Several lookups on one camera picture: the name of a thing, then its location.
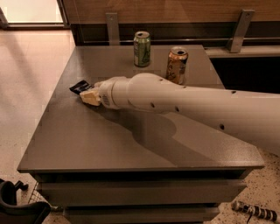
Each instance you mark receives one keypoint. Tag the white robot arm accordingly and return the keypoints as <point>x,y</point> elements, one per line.
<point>250,116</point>

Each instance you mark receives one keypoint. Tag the left metal wall bracket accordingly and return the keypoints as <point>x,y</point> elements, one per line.
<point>113,28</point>

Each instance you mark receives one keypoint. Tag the orange soda can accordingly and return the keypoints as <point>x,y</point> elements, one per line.
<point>176,64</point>

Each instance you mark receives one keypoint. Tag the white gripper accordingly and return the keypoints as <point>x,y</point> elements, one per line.
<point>105,93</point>

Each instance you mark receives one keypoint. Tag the metal wall bracket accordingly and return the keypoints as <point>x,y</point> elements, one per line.
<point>234,44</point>
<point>113,28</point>

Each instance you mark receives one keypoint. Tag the grey drawer cabinet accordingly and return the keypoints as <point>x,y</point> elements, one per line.
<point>107,166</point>

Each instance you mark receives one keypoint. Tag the right metal wall bracket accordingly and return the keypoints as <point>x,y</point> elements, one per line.
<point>234,44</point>

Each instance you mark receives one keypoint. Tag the green soda can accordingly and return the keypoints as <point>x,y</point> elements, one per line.
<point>142,49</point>

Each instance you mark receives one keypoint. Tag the dark blue snack bar wrapper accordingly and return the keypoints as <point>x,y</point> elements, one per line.
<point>81,87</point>

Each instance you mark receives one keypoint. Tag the black chair base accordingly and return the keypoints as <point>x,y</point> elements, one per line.
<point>13,213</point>

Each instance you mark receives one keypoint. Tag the black white striped stick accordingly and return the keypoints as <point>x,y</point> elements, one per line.
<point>258,212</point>

